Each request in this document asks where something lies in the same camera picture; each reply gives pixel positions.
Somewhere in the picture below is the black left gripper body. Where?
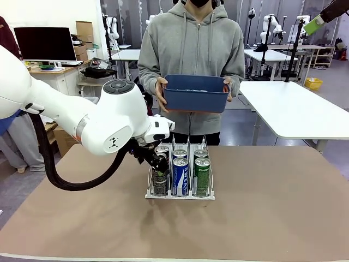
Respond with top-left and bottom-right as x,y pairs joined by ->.
128,138 -> 164,166

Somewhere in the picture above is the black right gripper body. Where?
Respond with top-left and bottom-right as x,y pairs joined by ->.
321,0 -> 349,22

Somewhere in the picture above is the black Pepsi can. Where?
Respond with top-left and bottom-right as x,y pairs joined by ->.
151,157 -> 169,195
154,145 -> 171,164

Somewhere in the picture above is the blue plastic bin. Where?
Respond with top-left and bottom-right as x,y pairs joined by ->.
162,74 -> 231,114

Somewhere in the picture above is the person's left forearm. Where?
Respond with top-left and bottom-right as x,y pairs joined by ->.
226,65 -> 245,95

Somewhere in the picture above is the person's right forearm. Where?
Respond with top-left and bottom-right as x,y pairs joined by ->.
137,62 -> 164,95

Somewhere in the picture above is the person's right hand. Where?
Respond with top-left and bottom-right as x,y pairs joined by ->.
155,76 -> 169,113

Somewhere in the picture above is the person's left hand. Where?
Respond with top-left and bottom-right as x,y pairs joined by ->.
222,76 -> 233,103

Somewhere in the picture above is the blue Pocari Sweat can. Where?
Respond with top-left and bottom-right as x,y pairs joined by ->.
172,148 -> 189,160
171,157 -> 190,197

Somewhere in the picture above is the wooden shelf table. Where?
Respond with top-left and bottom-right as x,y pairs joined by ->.
267,43 -> 336,69

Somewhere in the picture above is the black tripod stand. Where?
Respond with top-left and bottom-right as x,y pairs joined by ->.
285,16 -> 309,82

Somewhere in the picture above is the dark red cloth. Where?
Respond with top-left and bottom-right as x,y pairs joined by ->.
143,92 -> 154,117

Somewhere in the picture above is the white background table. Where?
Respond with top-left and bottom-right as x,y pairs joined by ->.
244,48 -> 298,81
110,49 -> 141,80

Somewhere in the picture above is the yellow plastic crate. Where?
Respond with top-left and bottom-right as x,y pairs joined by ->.
304,78 -> 323,91

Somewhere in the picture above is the black light stand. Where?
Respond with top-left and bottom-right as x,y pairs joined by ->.
248,7 -> 267,80

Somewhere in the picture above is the large brown cardboard box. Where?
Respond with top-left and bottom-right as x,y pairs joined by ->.
53,125 -> 80,158

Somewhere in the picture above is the white rounded table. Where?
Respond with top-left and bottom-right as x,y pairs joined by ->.
238,80 -> 349,153

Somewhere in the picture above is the black bag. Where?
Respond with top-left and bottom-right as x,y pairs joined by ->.
81,67 -> 118,79

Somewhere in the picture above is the small wooden shelf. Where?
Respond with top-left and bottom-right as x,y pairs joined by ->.
35,121 -> 59,159

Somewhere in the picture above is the patterned flat box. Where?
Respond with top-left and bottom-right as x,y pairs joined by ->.
90,57 -> 111,70

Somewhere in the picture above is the white desk wooden top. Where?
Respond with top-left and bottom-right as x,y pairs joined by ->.
27,58 -> 92,96

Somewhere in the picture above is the person in grey hoodie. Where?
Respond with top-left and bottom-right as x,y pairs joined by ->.
137,0 -> 245,146

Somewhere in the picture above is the black face mask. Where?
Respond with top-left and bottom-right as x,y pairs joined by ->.
189,0 -> 213,8

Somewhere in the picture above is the small stacked cardboard box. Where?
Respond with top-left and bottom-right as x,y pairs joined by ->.
73,43 -> 89,61

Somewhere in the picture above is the bystander in maroon top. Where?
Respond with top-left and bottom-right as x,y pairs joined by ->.
0,15 -> 46,174

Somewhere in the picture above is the tall flat cardboard box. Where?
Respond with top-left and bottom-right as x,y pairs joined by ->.
75,20 -> 94,43

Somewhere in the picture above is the black computer monitor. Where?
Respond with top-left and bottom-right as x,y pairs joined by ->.
13,26 -> 77,66

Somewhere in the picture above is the white wire can rack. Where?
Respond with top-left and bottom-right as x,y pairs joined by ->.
144,134 -> 216,200

